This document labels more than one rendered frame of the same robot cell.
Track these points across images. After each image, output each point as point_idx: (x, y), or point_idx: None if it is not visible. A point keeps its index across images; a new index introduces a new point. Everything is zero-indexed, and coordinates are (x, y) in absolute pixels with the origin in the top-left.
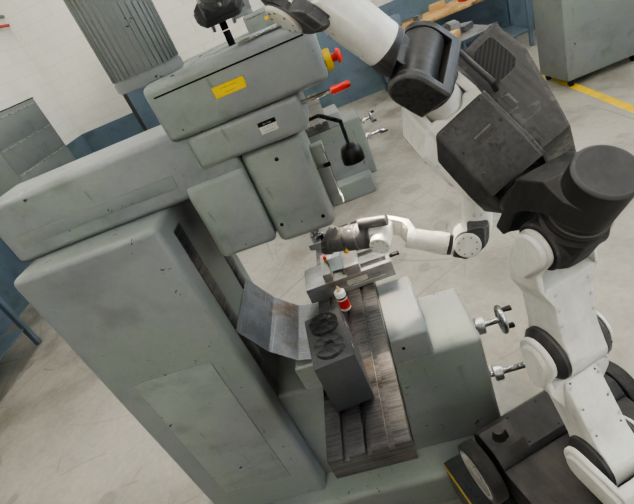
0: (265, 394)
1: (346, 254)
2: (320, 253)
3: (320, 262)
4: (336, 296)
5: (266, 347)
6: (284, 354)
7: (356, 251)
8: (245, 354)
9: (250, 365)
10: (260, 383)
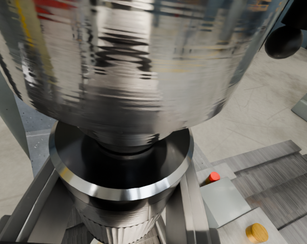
0: (23, 147)
1: (242, 237)
2: (255, 157)
3: (205, 169)
4: (91, 243)
5: (29, 126)
6: (33, 155)
7: (283, 229)
8: (10, 101)
9: (11, 115)
10: (20, 137)
